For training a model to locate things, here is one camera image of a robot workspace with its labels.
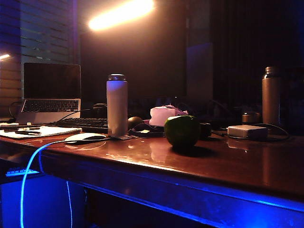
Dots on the green apple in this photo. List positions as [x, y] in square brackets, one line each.
[181, 133]

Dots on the flat coaster under bottle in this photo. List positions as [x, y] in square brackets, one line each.
[126, 137]

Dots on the white thermos bottle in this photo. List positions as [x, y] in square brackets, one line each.
[117, 107]

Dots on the dark metal thermos bottle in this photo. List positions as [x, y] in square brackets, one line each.
[270, 99]

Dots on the pink white tissue pack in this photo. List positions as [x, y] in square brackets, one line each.
[161, 116]

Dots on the dark round ball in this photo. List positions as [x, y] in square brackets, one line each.
[135, 122]

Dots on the black headphones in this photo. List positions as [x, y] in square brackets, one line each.
[99, 110]

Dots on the black computer keyboard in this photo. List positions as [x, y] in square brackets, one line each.
[83, 123]

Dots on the white computer mouse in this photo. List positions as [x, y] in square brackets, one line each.
[83, 137]

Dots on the white power adapter box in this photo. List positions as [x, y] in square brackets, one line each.
[247, 131]

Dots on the white paper notebook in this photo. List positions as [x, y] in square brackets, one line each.
[57, 131]

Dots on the small metal cup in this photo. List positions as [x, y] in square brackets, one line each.
[251, 118]

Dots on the bright ceiling light tube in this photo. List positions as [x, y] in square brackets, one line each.
[121, 14]

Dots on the silver open laptop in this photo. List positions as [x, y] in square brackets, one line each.
[52, 80]

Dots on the black pen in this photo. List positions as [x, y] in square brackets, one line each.
[28, 133]

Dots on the black spiral binding strip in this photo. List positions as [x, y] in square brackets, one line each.
[21, 126]

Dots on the window blind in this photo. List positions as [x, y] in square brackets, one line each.
[45, 31]

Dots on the blue lit keyboard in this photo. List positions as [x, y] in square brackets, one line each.
[19, 171]

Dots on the small wall light strip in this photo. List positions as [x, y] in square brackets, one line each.
[4, 56]

